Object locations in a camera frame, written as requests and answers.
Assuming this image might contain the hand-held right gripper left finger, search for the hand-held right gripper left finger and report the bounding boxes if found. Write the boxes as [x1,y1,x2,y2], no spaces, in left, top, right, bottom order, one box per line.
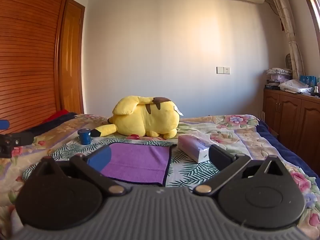
[36,145,127,197]

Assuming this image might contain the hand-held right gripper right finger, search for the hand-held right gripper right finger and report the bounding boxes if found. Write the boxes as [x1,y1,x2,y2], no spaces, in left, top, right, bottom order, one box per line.
[194,144,285,196]

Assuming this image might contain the purple towel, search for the purple towel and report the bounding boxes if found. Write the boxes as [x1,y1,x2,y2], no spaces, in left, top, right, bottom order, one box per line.
[100,142,173,187]

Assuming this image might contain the small blue jar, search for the small blue jar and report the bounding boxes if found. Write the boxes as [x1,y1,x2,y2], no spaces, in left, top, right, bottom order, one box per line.
[77,128,91,145]

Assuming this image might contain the pink and white tissue pack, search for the pink and white tissue pack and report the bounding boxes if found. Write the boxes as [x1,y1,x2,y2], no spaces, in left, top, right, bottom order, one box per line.
[178,134,213,163]

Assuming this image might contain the leaf-print white cloth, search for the leaf-print white cloth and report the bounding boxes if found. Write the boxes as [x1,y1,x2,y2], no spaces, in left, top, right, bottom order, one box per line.
[22,134,221,188]

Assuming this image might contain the dark navy cloth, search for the dark navy cloth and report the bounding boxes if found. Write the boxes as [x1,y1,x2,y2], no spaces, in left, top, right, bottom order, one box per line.
[24,112,78,137]

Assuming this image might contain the red cloth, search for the red cloth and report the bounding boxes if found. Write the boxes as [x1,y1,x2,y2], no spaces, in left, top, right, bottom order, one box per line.
[42,109,70,123]

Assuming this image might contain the dark blue blanket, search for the dark blue blanket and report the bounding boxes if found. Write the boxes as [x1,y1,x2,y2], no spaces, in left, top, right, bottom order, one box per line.
[257,119,320,188]

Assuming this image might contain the yellow plush toy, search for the yellow plush toy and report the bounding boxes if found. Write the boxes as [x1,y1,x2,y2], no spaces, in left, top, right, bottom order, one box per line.
[90,95,182,140]

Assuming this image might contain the wooden slatted wardrobe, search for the wooden slatted wardrobe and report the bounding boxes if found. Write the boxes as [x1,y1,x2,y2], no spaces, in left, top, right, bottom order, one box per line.
[0,0,75,135]

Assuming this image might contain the wooden cabinet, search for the wooden cabinet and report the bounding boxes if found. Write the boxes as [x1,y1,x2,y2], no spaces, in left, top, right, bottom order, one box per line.
[262,88,320,161]

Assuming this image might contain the wooden door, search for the wooden door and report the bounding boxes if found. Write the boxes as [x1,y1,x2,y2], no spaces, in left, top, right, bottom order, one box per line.
[59,0,86,115]

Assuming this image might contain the stack of boxes and packs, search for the stack of boxes and packs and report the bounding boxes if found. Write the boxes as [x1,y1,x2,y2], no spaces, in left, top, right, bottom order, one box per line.
[266,67,292,91]

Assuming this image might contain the white printed cloth bundle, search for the white printed cloth bundle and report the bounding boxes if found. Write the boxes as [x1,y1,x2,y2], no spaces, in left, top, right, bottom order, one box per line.
[278,79,313,94]

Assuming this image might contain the blue boxes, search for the blue boxes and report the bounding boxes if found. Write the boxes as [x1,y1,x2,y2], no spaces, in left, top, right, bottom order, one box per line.
[299,75,317,88]

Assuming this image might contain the patterned beige curtain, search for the patterned beige curtain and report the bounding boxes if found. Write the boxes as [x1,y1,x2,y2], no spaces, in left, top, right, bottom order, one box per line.
[264,0,306,81]

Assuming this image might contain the wooden window frame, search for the wooden window frame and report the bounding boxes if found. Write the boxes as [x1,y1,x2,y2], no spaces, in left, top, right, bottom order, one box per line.
[298,0,320,39]

